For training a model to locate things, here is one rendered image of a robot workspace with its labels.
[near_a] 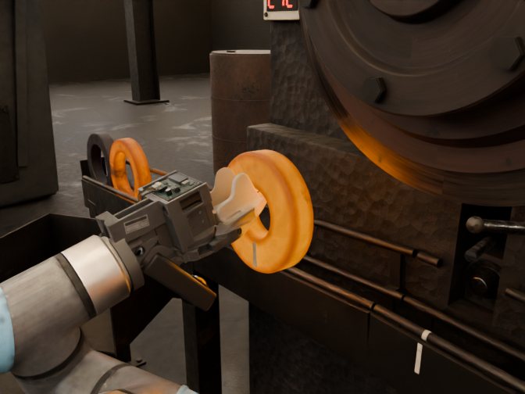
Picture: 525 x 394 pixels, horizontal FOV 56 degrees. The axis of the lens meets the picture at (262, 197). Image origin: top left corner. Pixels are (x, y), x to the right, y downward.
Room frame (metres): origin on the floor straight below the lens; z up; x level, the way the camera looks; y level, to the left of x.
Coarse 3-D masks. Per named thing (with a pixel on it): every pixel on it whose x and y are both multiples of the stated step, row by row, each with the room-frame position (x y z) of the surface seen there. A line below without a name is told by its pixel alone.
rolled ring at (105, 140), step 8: (96, 136) 1.35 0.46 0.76; (104, 136) 1.34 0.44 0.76; (88, 144) 1.40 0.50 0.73; (96, 144) 1.35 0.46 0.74; (104, 144) 1.31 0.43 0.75; (88, 152) 1.41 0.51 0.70; (96, 152) 1.41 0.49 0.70; (104, 152) 1.31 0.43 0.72; (88, 160) 1.42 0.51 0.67; (96, 160) 1.41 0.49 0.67; (96, 168) 1.41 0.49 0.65; (96, 176) 1.39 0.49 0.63; (104, 176) 1.40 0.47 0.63; (96, 184) 1.38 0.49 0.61; (112, 184) 1.29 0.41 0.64
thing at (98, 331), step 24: (48, 216) 0.86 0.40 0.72; (72, 216) 0.85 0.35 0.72; (0, 240) 0.75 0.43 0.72; (24, 240) 0.79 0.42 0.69; (48, 240) 0.85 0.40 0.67; (72, 240) 0.85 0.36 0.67; (0, 264) 0.74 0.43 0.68; (24, 264) 0.79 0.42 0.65; (144, 288) 0.68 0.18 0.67; (168, 288) 0.75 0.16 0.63; (120, 312) 0.61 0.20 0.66; (144, 312) 0.67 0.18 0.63; (96, 336) 0.64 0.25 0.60; (120, 336) 0.61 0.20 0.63
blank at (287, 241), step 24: (240, 168) 0.61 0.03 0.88; (264, 168) 0.57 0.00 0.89; (288, 168) 0.57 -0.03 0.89; (264, 192) 0.57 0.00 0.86; (288, 192) 0.54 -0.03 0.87; (288, 216) 0.54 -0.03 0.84; (312, 216) 0.55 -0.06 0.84; (240, 240) 0.61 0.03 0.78; (264, 240) 0.57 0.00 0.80; (288, 240) 0.53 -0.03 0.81; (264, 264) 0.57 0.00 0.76; (288, 264) 0.55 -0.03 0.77
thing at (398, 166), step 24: (312, 48) 0.65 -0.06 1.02; (312, 72) 0.64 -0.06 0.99; (336, 96) 0.61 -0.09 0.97; (336, 120) 0.61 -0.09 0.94; (360, 144) 0.58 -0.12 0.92; (384, 168) 0.55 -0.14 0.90; (408, 168) 0.52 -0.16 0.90; (432, 168) 0.50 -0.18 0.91; (432, 192) 0.50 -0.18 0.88; (456, 192) 0.47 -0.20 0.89; (480, 192) 0.45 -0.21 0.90; (504, 192) 0.44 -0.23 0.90
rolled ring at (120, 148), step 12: (120, 144) 1.21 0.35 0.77; (132, 144) 1.19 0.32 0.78; (120, 156) 1.25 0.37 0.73; (132, 156) 1.16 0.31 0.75; (144, 156) 1.17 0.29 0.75; (120, 168) 1.26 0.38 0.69; (132, 168) 1.16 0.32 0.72; (144, 168) 1.15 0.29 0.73; (120, 180) 1.26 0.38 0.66; (144, 180) 1.14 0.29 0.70; (132, 192) 1.24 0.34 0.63
